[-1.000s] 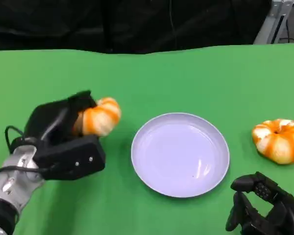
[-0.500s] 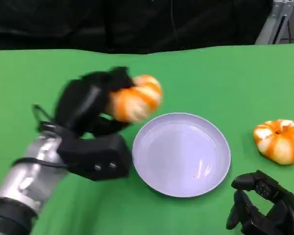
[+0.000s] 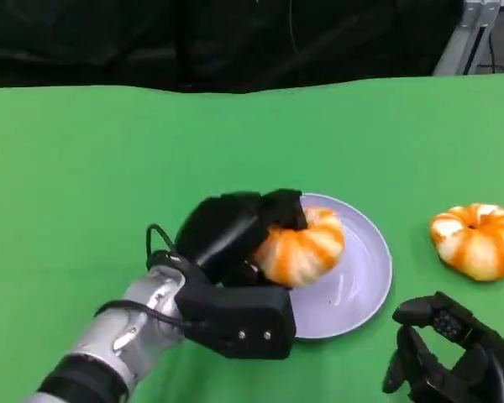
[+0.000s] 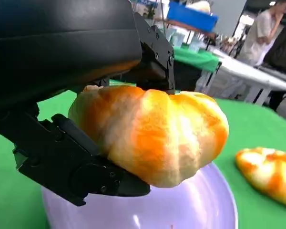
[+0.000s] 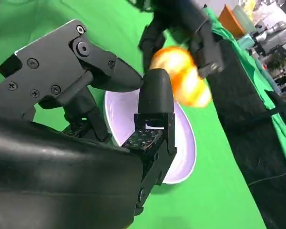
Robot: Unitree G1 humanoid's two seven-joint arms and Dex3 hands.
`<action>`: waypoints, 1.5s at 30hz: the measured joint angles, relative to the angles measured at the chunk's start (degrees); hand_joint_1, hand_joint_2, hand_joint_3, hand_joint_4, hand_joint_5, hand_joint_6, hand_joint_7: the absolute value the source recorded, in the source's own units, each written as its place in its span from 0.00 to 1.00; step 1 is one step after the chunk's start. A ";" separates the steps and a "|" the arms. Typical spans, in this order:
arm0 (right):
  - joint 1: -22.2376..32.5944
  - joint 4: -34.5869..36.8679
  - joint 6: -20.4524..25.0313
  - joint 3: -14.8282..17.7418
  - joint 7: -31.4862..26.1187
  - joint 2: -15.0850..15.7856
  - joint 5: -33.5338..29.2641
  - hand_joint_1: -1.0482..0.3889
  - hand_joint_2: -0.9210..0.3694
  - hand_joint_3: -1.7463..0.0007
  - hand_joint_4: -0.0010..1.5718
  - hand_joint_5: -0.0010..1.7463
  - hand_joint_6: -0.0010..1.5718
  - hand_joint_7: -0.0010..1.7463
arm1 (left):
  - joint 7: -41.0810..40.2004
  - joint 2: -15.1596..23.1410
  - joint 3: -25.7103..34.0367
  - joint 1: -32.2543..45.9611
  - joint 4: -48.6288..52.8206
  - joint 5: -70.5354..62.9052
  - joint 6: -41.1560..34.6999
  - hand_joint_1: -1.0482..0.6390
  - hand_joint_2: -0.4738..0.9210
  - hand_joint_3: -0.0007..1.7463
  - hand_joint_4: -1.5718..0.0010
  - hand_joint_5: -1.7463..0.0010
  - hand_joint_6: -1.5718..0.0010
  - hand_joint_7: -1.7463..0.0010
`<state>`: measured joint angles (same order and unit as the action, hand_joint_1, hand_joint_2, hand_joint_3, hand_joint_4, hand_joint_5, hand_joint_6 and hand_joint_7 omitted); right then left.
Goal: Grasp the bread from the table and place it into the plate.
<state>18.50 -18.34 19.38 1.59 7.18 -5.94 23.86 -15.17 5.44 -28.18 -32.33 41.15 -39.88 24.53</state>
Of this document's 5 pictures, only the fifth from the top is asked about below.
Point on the black cloth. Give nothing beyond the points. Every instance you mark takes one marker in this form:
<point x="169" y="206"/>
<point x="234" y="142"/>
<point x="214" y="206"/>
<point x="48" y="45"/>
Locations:
<point x="240" y="95"/>

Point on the potted plant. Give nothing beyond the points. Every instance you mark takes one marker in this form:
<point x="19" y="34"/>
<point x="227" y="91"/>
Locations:
<point x="277" y="62"/>

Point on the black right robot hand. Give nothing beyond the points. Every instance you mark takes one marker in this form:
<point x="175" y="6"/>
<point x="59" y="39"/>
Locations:
<point x="50" y="167"/>

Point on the pale green container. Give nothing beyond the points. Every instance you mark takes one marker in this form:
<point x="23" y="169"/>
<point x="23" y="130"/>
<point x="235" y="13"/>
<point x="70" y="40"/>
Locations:
<point x="244" y="17"/>

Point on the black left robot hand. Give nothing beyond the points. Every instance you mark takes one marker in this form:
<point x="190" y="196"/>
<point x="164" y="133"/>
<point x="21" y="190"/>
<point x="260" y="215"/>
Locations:
<point x="176" y="21"/>

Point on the lilac plate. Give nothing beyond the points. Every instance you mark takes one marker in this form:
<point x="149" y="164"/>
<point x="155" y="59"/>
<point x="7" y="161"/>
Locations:
<point x="122" y="114"/>

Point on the green tablecloth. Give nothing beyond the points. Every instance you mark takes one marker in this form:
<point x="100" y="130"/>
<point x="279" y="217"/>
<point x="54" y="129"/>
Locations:
<point x="205" y="179"/>

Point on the orange box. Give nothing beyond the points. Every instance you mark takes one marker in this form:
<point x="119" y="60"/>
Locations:
<point x="228" y="21"/>

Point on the orange and white bread roll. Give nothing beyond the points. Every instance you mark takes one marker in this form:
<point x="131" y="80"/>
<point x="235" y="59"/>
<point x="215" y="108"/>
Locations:
<point x="190" y="81"/>

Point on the green draped cloth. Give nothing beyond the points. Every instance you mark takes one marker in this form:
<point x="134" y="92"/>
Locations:
<point x="252" y="69"/>

